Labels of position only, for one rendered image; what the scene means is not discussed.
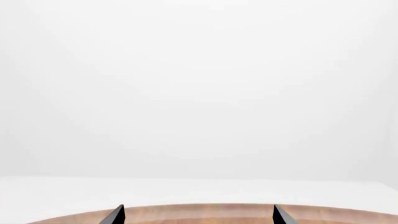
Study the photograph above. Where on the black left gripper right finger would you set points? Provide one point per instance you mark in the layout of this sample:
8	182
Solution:
281	217

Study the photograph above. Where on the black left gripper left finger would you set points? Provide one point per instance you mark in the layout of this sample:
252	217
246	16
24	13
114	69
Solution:
116	217

